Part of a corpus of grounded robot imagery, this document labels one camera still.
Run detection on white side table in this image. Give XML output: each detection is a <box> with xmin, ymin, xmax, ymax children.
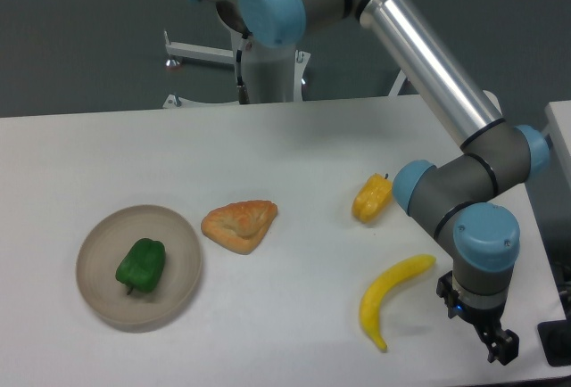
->
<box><xmin>545</xmin><ymin>100</ymin><xmax>571</xmax><ymax>161</ymax></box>

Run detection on yellow banana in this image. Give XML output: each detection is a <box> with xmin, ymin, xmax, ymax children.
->
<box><xmin>358</xmin><ymin>254</ymin><xmax>436</xmax><ymax>352</ymax></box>

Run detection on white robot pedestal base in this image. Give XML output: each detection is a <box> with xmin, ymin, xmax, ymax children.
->
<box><xmin>163</xmin><ymin>30</ymin><xmax>311</xmax><ymax>105</ymax></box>

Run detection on triangular baked pastry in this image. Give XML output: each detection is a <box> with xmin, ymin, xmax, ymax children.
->
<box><xmin>201</xmin><ymin>200</ymin><xmax>277</xmax><ymax>255</ymax></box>

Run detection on yellow bell pepper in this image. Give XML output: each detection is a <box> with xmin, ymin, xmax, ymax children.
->
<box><xmin>352</xmin><ymin>174</ymin><xmax>393</xmax><ymax>223</ymax></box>

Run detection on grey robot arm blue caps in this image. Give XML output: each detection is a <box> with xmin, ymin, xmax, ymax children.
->
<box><xmin>192</xmin><ymin>0</ymin><xmax>550</xmax><ymax>365</ymax></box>

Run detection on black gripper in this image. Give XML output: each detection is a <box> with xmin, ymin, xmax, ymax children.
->
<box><xmin>436</xmin><ymin>271</ymin><xmax>519</xmax><ymax>366</ymax></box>

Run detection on black device at table edge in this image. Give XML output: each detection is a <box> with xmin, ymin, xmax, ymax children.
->
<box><xmin>537</xmin><ymin>320</ymin><xmax>570</xmax><ymax>367</ymax></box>

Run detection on green bell pepper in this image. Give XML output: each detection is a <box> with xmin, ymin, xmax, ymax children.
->
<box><xmin>115</xmin><ymin>238</ymin><xmax>166</xmax><ymax>295</ymax></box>

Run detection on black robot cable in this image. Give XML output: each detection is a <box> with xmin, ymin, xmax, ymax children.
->
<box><xmin>235</xmin><ymin>32</ymin><xmax>252</xmax><ymax>105</ymax></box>

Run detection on beige round plate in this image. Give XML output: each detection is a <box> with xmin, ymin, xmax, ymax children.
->
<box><xmin>76</xmin><ymin>205</ymin><xmax>203</xmax><ymax>333</ymax></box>

